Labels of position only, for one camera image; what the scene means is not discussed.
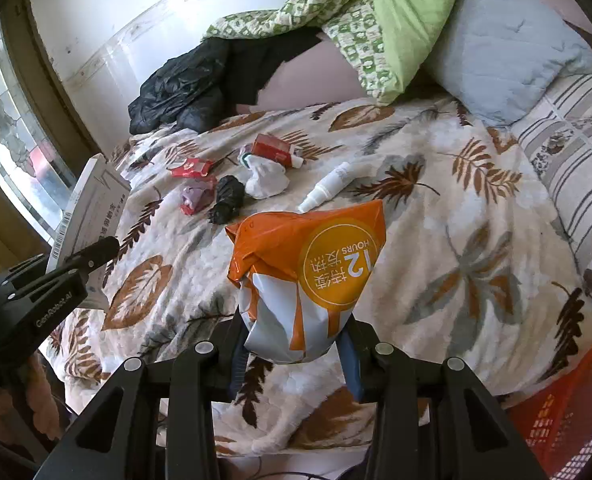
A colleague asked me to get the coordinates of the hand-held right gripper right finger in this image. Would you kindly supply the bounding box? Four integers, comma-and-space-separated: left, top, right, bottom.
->
340, 319, 552, 480

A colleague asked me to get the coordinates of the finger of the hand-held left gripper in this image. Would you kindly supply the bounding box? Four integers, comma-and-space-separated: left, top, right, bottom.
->
47, 235, 122, 281

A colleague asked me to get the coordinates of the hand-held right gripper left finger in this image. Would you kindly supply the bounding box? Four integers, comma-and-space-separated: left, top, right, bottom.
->
31, 309, 251, 480

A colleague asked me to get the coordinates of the white cardboard box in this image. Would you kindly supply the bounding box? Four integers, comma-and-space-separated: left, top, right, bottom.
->
46, 154, 133, 311

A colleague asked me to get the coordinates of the orange white plastic package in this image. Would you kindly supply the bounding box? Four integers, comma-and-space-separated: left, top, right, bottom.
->
224, 199, 388, 365

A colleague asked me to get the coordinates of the red snack packet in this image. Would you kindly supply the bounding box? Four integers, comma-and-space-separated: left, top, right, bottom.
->
170, 156, 217, 179

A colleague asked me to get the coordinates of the white tissue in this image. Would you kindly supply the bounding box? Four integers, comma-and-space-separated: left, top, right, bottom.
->
238, 152, 289, 200

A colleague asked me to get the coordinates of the red carton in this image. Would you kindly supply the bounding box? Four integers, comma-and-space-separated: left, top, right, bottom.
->
251, 133, 293, 161

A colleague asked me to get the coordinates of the red plastic basket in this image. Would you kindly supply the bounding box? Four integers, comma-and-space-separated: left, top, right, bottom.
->
506, 337, 592, 480

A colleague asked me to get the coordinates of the person's left forearm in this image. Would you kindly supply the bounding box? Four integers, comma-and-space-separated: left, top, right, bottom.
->
0, 350, 72, 461

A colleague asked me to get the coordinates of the purple wrapper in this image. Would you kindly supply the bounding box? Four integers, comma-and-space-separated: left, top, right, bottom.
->
178, 177, 218, 217

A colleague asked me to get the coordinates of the black plastic bag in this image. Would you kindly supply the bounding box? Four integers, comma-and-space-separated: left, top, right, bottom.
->
207, 175, 248, 226

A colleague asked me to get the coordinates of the leaf print blanket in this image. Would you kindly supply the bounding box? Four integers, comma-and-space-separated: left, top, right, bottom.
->
41, 95, 592, 466

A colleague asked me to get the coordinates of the white spray bottle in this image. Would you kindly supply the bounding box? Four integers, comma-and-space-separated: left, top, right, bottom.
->
297, 161, 353, 214

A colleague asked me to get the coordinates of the black jacket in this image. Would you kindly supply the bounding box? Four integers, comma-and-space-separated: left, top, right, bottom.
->
128, 25, 322, 136

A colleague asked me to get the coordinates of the pink bed sheet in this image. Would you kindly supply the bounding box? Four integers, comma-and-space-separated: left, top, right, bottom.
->
236, 40, 367, 116

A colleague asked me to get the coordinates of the striped grey pillow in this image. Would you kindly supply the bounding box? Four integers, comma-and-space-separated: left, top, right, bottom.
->
511, 62, 592, 306

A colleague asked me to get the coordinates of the light blue pillow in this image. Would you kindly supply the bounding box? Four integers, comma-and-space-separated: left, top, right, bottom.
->
423, 0, 592, 126

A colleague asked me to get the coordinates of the green patterned quilt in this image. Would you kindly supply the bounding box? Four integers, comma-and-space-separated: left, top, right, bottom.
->
203, 0, 492, 106

